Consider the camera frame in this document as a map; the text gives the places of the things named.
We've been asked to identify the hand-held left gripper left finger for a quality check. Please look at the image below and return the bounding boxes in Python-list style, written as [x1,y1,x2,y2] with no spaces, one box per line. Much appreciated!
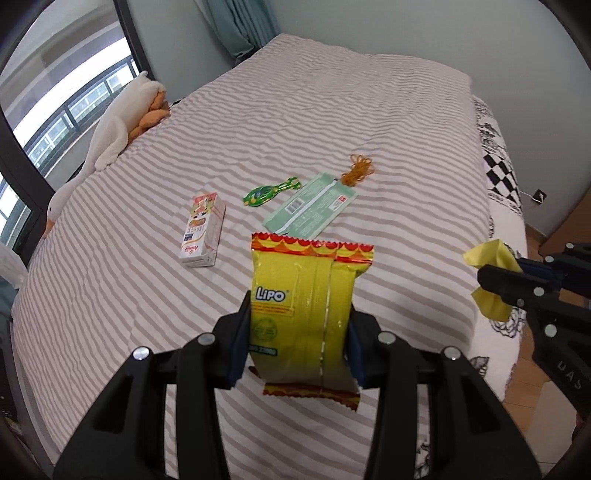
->
[53,293,253,480]

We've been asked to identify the wooden furniture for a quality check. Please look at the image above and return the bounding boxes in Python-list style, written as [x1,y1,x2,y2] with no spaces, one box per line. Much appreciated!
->
[542,188,591,260]

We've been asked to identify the orange plush toy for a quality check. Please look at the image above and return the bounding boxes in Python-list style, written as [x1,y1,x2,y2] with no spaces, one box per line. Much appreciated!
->
[127,90,172,145]

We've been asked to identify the white goose plush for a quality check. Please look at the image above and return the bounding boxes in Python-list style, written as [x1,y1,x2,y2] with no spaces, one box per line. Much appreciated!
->
[44,71,167,241]

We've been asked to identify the yellow cloth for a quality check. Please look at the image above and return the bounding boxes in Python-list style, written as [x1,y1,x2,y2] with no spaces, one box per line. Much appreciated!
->
[463,239,520,322]

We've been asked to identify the black framed window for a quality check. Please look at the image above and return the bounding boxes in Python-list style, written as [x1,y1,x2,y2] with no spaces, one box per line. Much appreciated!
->
[0,0,156,260]

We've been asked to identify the pale green wipes packet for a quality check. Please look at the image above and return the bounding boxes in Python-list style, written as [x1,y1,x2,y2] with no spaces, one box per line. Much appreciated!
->
[262,172,360,241]

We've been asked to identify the teal curtain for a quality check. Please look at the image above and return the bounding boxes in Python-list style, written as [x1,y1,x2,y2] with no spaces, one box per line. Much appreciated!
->
[203,0,283,66]

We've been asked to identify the balcony railing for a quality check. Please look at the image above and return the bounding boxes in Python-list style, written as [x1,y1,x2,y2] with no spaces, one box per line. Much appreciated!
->
[21,60,139,163]

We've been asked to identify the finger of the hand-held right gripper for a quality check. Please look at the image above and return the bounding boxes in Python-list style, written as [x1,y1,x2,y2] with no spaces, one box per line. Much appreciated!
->
[515,241,591,291]
[477,264,565,344]

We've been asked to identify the green candy wrapper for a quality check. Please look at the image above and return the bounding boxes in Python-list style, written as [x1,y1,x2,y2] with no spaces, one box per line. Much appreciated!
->
[243,176,304,208]

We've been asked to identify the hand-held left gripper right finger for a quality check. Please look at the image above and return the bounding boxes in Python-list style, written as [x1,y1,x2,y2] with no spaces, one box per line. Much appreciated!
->
[344,309,543,480]

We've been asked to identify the orange rubber bands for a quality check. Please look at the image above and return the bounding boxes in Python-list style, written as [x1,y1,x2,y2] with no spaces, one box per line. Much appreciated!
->
[339,154,376,188]

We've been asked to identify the white milk carton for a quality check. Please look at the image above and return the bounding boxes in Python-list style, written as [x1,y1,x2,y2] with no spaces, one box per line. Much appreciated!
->
[178,193,227,269]

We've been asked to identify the yellow snack packet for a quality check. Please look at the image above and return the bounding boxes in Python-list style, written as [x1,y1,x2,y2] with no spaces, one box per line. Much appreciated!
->
[248,232,375,411]

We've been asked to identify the grey striped blanket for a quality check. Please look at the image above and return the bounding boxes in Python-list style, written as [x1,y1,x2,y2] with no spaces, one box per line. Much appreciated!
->
[11,33,529,480]

